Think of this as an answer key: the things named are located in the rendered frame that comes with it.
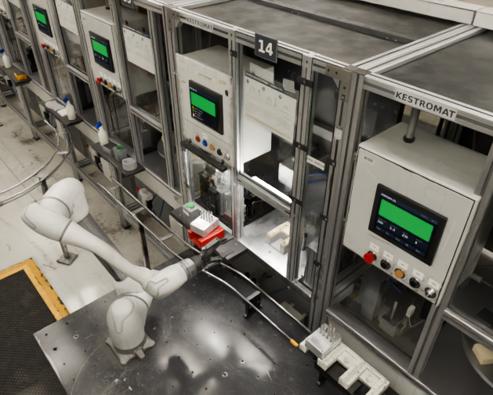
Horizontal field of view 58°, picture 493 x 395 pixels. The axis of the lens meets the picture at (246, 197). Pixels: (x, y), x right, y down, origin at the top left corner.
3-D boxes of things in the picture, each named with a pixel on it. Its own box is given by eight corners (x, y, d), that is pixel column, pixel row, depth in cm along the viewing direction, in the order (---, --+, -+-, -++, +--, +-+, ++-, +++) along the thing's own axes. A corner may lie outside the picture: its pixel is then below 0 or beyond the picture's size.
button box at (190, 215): (183, 221, 258) (181, 204, 251) (193, 215, 262) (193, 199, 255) (190, 228, 254) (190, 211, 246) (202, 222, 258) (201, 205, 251)
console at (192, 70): (179, 138, 243) (171, 54, 216) (220, 122, 258) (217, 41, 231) (228, 170, 218) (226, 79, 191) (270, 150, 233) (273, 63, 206)
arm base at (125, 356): (126, 372, 207) (125, 365, 203) (104, 342, 220) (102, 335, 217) (161, 349, 216) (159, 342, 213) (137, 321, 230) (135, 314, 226)
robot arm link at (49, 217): (63, 229, 175) (77, 208, 186) (18, 208, 172) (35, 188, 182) (55, 249, 183) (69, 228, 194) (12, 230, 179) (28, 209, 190)
